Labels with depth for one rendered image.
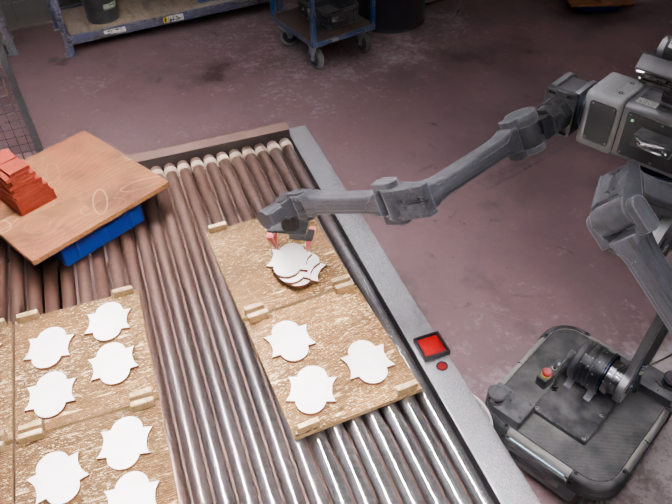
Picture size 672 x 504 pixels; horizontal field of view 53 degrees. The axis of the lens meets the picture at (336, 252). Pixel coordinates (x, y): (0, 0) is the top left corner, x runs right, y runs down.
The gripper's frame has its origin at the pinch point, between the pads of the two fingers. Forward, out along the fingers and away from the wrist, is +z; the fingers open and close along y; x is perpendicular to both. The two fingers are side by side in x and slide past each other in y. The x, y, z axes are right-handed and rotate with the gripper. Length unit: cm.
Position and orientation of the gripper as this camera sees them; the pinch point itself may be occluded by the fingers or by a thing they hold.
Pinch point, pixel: (292, 247)
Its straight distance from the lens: 205.1
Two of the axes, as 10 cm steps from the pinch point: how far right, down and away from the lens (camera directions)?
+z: 0.1, 7.2, 6.9
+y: 9.9, 1.0, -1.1
